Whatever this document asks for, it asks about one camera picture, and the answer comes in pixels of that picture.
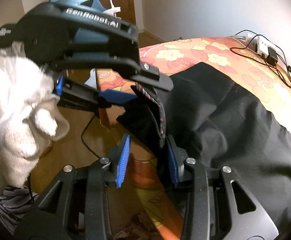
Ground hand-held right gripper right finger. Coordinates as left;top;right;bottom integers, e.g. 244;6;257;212
165;134;258;240

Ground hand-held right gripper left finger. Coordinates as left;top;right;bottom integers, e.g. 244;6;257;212
38;133;132;240

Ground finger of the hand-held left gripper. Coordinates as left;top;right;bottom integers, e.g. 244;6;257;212
55;76;139;110
52;57;174;91

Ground black pants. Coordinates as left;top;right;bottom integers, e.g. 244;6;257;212
117;62;291;240

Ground person's left forearm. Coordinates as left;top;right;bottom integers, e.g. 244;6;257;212
0;185;39;233

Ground person's left hand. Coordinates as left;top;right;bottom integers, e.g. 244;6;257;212
0;41;70;197

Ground orange floral bed sheet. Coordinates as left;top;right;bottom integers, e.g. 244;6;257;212
95;37;291;240

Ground wooden door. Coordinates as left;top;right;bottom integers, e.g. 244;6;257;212
45;0;144;34

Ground black power adapter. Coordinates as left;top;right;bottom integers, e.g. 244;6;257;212
265;47;279;66

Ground white power strip with adapters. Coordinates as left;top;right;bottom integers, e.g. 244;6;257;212
230;30;291;90

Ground black floor cable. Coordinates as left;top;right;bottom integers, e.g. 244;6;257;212
81;115;101;158

